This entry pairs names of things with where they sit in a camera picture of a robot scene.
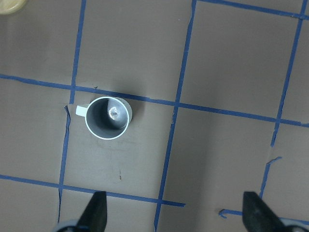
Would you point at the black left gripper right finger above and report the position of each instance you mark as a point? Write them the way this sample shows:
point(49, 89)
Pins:
point(257, 216)

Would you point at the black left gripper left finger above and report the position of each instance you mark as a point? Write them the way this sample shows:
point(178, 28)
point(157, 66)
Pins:
point(94, 217)

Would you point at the white HOME mug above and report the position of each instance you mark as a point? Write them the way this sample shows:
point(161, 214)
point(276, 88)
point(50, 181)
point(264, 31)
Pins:
point(107, 118)

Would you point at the beige wooden stand base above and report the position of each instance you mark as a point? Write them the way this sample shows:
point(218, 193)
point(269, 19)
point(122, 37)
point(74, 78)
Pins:
point(11, 6)

